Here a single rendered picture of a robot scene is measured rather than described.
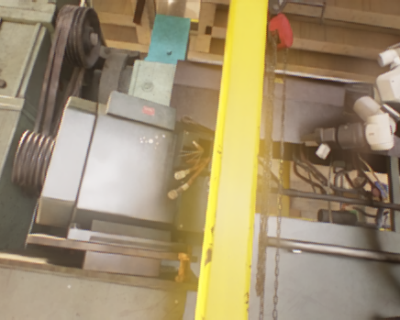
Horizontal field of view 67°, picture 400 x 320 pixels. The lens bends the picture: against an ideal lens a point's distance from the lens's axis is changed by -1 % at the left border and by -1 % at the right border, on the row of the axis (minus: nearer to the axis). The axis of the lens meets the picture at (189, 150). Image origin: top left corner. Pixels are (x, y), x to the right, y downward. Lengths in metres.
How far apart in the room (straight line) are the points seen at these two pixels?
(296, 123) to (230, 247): 1.31
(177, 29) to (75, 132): 1.30
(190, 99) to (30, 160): 1.01
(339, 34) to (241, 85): 1.81
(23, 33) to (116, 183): 0.87
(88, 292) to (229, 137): 0.63
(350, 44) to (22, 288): 2.36
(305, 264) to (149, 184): 0.97
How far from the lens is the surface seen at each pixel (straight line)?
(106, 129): 1.05
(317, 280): 1.73
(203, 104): 1.81
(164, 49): 2.06
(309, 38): 2.43
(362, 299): 1.84
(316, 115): 1.96
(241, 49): 0.85
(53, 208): 1.01
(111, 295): 1.03
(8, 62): 1.54
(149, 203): 1.03
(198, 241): 1.14
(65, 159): 1.02
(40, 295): 1.09
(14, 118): 1.32
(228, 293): 0.69
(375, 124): 1.18
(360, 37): 2.61
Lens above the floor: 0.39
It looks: 17 degrees up
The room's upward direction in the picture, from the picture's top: 8 degrees clockwise
